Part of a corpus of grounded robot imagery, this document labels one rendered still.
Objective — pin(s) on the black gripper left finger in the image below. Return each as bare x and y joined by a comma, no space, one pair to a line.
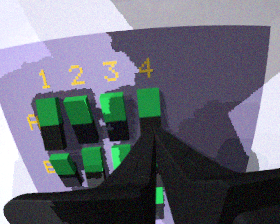
128,196

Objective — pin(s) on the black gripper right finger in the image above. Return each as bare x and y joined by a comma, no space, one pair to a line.
200,191

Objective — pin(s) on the lavender switch panel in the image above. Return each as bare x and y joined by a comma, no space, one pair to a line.
76,105

